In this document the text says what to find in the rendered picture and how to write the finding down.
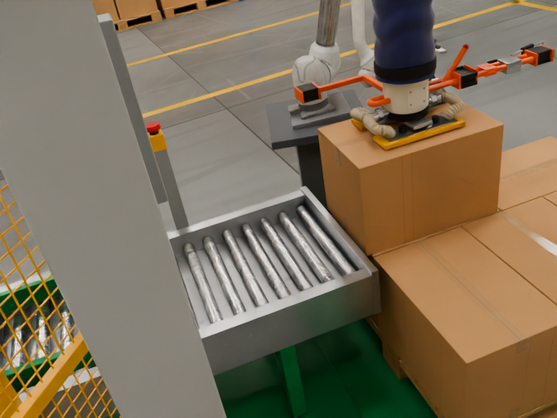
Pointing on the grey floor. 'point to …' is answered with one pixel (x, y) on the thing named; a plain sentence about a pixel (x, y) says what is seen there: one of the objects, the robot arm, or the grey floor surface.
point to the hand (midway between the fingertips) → (442, 67)
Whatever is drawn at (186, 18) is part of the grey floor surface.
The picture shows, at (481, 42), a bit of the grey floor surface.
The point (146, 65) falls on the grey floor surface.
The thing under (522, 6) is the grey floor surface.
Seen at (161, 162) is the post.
